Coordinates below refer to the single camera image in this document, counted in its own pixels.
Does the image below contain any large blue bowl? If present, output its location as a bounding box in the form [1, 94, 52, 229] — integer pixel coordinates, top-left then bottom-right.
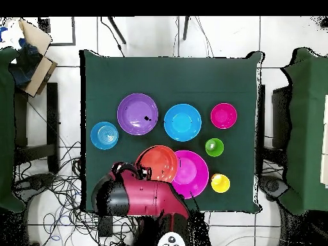
[163, 103, 202, 142]

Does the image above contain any tangle of black cables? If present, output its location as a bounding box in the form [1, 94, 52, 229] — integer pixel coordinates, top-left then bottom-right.
[13, 140, 136, 246]

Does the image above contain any cardboard box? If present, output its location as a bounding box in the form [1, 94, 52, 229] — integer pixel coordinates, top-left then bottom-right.
[8, 18, 58, 98]

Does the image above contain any black square frame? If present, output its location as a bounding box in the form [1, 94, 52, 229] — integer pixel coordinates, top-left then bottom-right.
[37, 16, 77, 47]

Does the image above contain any green cup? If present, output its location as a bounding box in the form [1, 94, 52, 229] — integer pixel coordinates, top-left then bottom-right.
[204, 138, 225, 158]

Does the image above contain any grey pedestal foot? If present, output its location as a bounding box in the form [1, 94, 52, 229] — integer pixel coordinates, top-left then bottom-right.
[258, 175, 290, 202]
[12, 172, 56, 199]

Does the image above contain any black chair frame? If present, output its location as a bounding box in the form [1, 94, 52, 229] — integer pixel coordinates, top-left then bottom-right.
[256, 83, 267, 175]
[13, 81, 60, 175]

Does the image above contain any small pink bowl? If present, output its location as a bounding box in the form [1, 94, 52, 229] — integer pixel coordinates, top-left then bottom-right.
[210, 102, 238, 130]

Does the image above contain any green cloth side table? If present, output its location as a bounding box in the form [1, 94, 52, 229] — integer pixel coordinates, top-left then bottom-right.
[280, 47, 328, 216]
[0, 47, 26, 213]

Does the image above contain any yellow cup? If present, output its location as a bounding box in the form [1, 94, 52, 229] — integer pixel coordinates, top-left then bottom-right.
[210, 173, 231, 193]

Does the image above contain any large pink bowl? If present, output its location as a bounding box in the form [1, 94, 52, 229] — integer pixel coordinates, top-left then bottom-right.
[170, 150, 210, 200]

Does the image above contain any purple bowl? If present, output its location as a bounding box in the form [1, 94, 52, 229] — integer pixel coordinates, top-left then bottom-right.
[117, 92, 159, 136]

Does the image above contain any orange bowl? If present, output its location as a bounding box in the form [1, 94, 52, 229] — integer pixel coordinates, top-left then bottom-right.
[135, 145, 179, 183]

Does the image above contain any dark blue bag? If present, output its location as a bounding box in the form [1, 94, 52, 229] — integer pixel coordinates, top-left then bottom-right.
[10, 38, 43, 89]

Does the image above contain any small translucent blue bowl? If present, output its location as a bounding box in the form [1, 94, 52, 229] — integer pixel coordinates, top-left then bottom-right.
[90, 121, 119, 151]

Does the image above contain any black tripod leg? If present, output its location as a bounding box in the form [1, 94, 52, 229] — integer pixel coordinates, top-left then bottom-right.
[182, 15, 191, 41]
[106, 16, 127, 45]

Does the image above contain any dark green tablecloth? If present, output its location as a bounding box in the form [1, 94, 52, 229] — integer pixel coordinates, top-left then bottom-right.
[79, 49, 265, 213]

